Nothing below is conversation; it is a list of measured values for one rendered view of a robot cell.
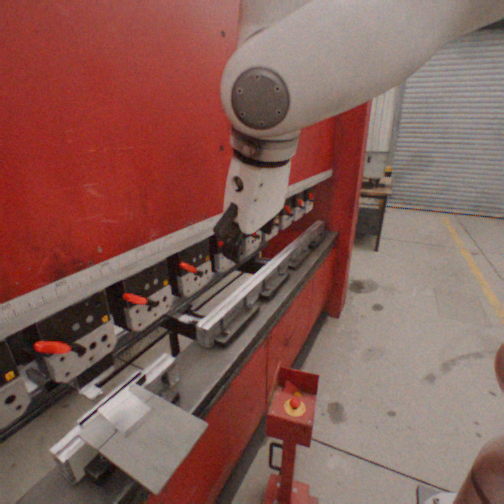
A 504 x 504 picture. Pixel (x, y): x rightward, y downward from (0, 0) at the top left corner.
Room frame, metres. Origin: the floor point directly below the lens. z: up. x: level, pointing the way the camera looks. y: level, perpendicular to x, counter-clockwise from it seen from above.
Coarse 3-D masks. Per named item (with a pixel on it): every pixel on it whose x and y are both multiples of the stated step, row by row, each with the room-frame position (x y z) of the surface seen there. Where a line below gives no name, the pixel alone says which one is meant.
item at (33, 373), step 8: (32, 368) 0.63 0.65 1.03; (32, 376) 0.62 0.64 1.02; (40, 376) 0.61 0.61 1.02; (40, 384) 0.60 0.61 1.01; (48, 384) 0.59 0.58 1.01; (56, 384) 0.61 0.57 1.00; (72, 384) 0.60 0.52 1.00; (48, 392) 0.59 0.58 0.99; (88, 392) 0.58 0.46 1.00; (96, 392) 0.58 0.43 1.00
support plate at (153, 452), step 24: (168, 408) 0.53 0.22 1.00; (96, 432) 0.46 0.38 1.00; (120, 432) 0.46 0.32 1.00; (144, 432) 0.47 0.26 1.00; (168, 432) 0.47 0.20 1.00; (192, 432) 0.47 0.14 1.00; (120, 456) 0.41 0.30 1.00; (144, 456) 0.41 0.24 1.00; (168, 456) 0.41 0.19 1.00; (144, 480) 0.36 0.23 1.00; (168, 480) 0.36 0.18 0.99
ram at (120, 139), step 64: (0, 0) 0.51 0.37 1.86; (64, 0) 0.60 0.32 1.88; (128, 0) 0.73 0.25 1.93; (192, 0) 0.91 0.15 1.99; (0, 64) 0.49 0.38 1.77; (64, 64) 0.58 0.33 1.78; (128, 64) 0.71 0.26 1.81; (192, 64) 0.90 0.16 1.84; (0, 128) 0.47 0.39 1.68; (64, 128) 0.56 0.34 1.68; (128, 128) 0.69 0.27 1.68; (192, 128) 0.88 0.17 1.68; (320, 128) 2.03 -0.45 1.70; (0, 192) 0.45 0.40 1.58; (64, 192) 0.54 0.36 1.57; (128, 192) 0.67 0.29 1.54; (192, 192) 0.87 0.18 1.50; (0, 256) 0.42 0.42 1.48; (64, 256) 0.51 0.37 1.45
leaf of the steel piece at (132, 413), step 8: (128, 400) 0.55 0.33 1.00; (136, 400) 0.56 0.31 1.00; (120, 408) 0.53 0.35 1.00; (128, 408) 0.53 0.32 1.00; (136, 408) 0.53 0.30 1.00; (144, 408) 0.53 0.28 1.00; (152, 408) 0.52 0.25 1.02; (112, 416) 0.51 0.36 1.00; (120, 416) 0.51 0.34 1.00; (128, 416) 0.51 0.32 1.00; (136, 416) 0.51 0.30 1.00; (144, 416) 0.49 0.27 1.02; (120, 424) 0.48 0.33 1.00; (128, 424) 0.48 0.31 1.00; (136, 424) 0.48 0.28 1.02; (128, 432) 0.46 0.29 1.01
